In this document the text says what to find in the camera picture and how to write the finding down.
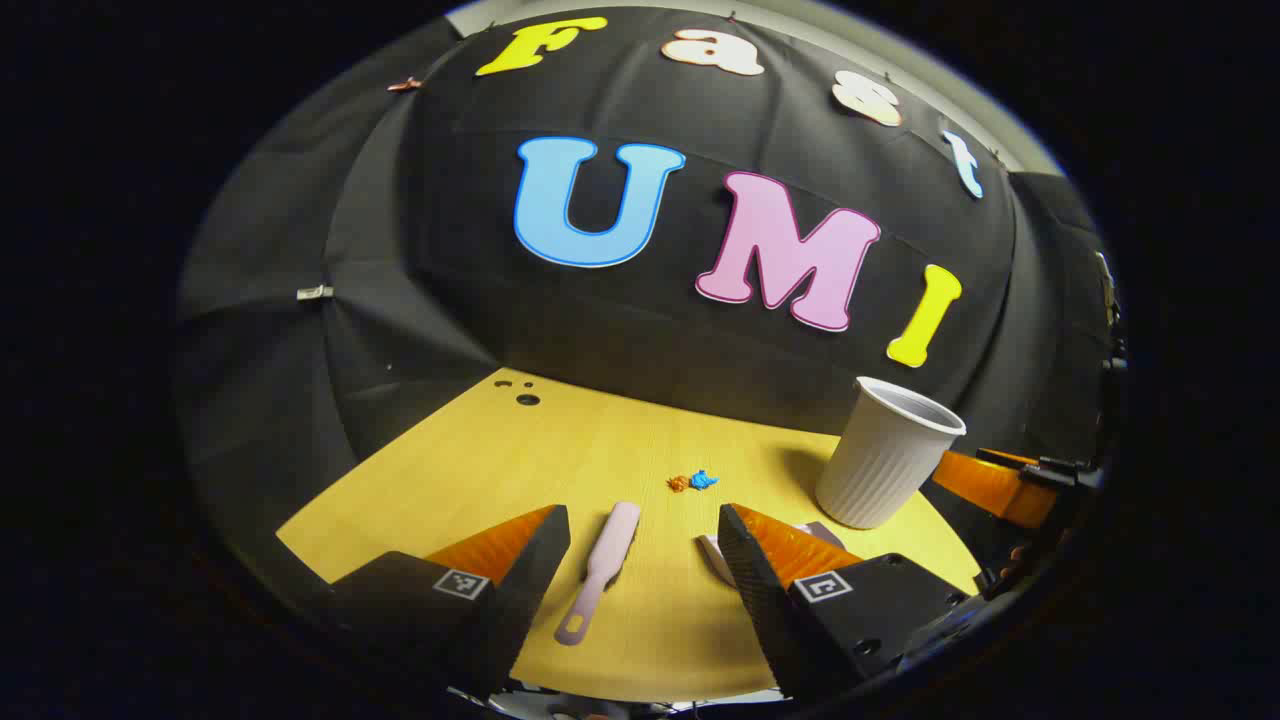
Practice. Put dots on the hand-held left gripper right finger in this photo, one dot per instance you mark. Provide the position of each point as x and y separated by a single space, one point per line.
750 570

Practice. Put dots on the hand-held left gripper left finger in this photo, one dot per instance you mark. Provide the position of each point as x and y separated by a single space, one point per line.
535 560

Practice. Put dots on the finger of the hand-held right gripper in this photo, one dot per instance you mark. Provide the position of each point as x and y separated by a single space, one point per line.
990 485

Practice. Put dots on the pink dustpan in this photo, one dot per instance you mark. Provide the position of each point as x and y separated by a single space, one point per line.
712 555

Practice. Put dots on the small pink broom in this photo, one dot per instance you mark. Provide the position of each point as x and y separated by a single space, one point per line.
610 545

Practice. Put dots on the blue paper trash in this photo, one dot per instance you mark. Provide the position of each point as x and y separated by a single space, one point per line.
703 480

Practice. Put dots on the white ribbed garbage bin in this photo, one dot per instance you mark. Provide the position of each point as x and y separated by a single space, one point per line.
880 460

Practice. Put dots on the wooden desktop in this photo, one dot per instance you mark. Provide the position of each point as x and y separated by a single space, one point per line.
520 470

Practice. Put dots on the black backdrop cloth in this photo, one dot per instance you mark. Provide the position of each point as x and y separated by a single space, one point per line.
420 260

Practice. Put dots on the silver metal clip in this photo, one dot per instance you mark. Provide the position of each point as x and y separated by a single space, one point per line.
314 292

